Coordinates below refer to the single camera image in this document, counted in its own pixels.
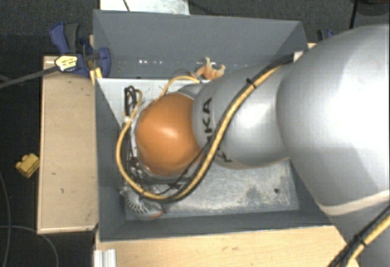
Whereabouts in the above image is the pale wood flat board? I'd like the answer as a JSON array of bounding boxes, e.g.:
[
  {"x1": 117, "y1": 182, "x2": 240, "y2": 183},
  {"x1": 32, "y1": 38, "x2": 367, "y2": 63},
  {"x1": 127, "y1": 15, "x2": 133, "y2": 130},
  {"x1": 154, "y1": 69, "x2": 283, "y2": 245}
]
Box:
[{"x1": 36, "y1": 55, "x2": 100, "y2": 235}]

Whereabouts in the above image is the orange toy animal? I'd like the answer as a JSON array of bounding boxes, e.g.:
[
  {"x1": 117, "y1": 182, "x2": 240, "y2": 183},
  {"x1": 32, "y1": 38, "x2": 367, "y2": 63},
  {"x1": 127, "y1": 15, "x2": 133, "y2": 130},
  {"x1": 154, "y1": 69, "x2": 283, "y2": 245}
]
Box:
[{"x1": 194, "y1": 57, "x2": 227, "y2": 80}]

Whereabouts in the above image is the grey metal bin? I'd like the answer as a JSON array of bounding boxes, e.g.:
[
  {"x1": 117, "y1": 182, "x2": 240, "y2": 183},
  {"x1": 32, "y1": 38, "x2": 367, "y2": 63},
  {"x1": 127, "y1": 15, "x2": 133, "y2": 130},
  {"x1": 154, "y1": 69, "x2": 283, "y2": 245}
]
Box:
[{"x1": 92, "y1": 9, "x2": 333, "y2": 242}]

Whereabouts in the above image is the grey and orange ribbed object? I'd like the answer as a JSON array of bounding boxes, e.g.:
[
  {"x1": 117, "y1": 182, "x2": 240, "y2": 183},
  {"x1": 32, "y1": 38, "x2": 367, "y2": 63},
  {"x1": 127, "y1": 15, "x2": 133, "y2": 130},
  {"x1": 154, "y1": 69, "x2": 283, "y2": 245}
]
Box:
[{"x1": 118, "y1": 187, "x2": 165, "y2": 221}]

